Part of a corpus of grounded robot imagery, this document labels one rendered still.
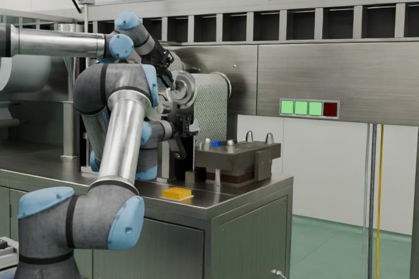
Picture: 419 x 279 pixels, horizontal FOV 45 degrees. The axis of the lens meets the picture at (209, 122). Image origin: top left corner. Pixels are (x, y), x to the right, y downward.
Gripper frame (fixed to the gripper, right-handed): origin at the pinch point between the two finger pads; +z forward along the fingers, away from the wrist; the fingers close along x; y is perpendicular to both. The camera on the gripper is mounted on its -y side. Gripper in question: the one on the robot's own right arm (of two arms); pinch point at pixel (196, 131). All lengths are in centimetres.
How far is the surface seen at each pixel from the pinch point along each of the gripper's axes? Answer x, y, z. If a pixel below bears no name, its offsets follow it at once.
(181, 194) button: -13.5, -17.3, -27.7
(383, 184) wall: -7, -65, 263
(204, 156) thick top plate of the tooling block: -8.0, -7.8, -6.2
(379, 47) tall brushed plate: -59, 33, 30
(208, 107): -0.2, 9.0, 7.7
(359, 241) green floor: 4, -110, 241
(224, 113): -0.3, 6.2, 19.6
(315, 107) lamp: -36.1, 9.9, 29.7
